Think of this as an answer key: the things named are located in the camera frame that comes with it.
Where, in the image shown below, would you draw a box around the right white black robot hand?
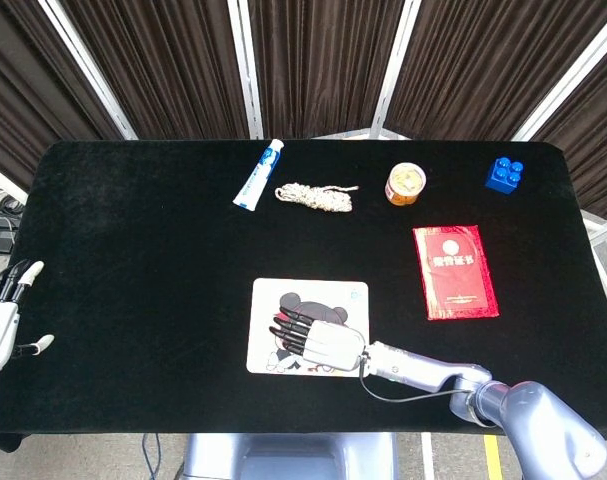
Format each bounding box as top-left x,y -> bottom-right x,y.
268,305 -> 368,372

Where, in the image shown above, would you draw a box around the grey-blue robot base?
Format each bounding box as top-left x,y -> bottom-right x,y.
180,432 -> 402,480

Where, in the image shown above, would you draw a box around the cartoon girl mouse pad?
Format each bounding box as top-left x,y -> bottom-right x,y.
245,277 -> 372,378

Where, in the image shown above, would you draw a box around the red certificate booklet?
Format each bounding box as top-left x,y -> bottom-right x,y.
412,224 -> 501,322

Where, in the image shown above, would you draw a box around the black velvet table cloth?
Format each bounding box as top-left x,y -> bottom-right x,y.
0,139 -> 607,452

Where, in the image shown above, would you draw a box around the clear jar of rubber bands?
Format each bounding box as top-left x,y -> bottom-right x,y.
384,162 -> 428,207

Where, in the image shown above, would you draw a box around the blue white toothpaste tube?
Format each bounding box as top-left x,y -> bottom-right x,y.
232,138 -> 285,209

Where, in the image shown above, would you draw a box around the blue building block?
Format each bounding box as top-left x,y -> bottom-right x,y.
484,156 -> 525,195

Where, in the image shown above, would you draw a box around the brown pleated curtain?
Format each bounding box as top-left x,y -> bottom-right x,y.
0,0 -> 124,192
382,0 -> 607,142
531,29 -> 607,222
247,0 -> 407,140
57,0 -> 250,141

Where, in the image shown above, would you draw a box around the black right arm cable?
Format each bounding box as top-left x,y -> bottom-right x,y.
357,351 -> 478,404

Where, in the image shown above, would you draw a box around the black floor cables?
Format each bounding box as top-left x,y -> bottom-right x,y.
0,182 -> 27,266

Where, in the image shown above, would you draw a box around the beige rope bundle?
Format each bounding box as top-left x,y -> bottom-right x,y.
274,182 -> 360,213

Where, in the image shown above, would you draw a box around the blue floor cable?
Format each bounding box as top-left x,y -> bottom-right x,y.
141,433 -> 163,480

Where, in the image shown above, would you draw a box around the white metal frame post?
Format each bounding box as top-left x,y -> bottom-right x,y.
36,0 -> 138,141
226,0 -> 265,141
369,0 -> 423,141
511,4 -> 607,143

